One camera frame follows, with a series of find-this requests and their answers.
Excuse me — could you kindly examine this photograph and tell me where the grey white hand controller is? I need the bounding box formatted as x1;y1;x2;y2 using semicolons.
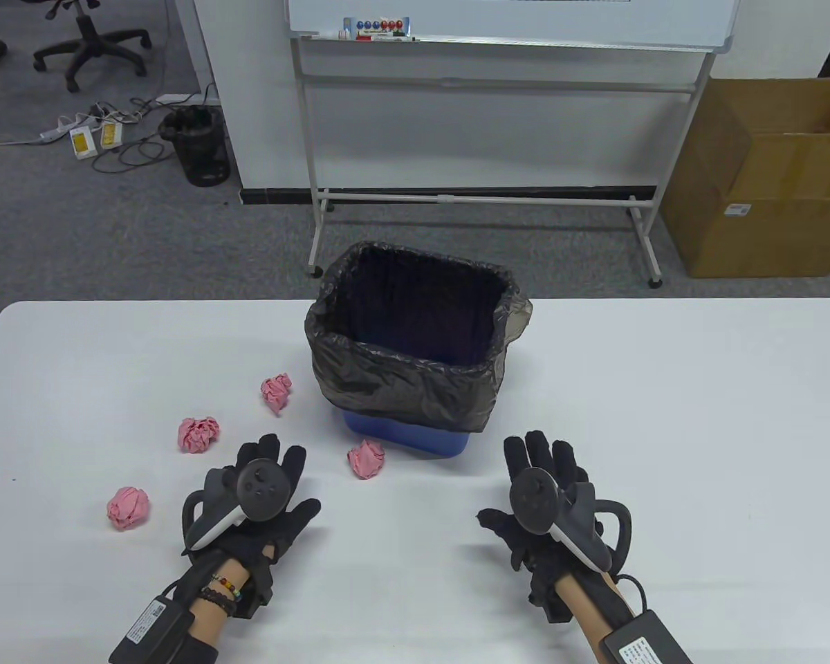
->
182;460;293;552
510;468;634;575

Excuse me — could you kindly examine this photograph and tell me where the person's left hand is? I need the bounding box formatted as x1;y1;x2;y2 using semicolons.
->
180;434;322;620

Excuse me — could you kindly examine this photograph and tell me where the black left wrist sensor box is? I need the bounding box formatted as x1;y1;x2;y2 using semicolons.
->
109;595;196;664

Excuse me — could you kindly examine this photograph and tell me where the black wrist sensor box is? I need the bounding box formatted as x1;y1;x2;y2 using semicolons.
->
109;595;196;664
598;609;696;664

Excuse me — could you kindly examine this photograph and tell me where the strip of round magnets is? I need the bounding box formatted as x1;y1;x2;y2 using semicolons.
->
343;17;411;35

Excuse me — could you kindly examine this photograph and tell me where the office chair base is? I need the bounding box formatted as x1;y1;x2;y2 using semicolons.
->
33;0;153;93

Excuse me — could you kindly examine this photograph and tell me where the person's right hand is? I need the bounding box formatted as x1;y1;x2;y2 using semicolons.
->
477;430;620;623

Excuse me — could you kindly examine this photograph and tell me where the grey white right hand controller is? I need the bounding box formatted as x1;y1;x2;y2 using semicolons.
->
510;468;634;575

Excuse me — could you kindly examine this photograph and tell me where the pink paper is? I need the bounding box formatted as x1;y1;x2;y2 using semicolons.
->
107;486;151;531
260;373;293;416
347;439;386;481
177;416;221;454

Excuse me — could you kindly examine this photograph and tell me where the grey white left hand controller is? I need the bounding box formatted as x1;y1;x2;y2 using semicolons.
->
182;460;293;552

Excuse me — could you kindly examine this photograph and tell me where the tangle of black cables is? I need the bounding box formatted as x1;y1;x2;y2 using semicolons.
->
91;83;219;174

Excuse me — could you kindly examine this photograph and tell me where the brown cardboard box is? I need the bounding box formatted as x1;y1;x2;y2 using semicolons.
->
661;76;830;279

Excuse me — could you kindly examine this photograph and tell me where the black right wrist sensor box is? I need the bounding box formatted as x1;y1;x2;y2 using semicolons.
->
598;609;696;664

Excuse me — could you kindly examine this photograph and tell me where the white rolling whiteboard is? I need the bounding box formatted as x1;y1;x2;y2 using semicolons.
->
287;0;741;288

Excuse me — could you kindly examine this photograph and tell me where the black mesh wastebasket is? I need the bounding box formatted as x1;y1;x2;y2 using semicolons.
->
158;105;232;187

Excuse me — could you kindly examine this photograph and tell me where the black bead bracelet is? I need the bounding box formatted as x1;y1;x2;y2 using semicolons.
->
201;584;237;616

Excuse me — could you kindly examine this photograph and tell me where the white power strip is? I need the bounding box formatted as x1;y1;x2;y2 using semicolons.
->
39;114;87;144

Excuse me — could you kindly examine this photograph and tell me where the blue recycling bin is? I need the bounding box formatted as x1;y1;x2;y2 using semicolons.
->
342;410;471;459

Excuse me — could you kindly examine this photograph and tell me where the black right sensor cable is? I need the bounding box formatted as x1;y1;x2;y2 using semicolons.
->
616;573;654;613

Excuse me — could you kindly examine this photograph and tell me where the black plastic bin liner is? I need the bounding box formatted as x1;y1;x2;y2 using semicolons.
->
304;241;533;433

